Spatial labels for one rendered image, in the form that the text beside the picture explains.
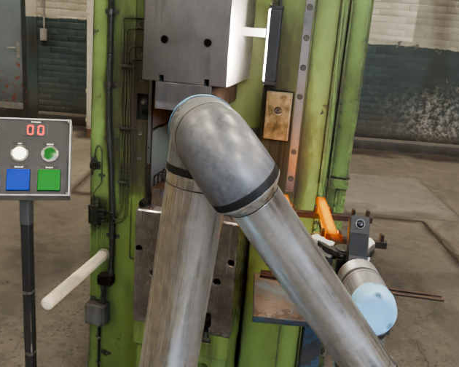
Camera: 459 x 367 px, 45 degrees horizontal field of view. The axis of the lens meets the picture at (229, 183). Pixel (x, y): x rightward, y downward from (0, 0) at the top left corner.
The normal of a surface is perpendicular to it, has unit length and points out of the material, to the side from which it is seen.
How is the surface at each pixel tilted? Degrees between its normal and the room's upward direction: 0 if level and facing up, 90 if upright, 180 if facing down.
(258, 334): 90
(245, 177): 73
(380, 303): 86
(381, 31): 92
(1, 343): 0
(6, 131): 60
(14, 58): 90
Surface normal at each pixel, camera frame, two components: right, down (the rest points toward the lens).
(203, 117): -0.27, -0.62
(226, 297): -0.22, 0.25
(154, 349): -0.53, 0.14
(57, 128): 0.22, -0.23
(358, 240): 0.01, -0.24
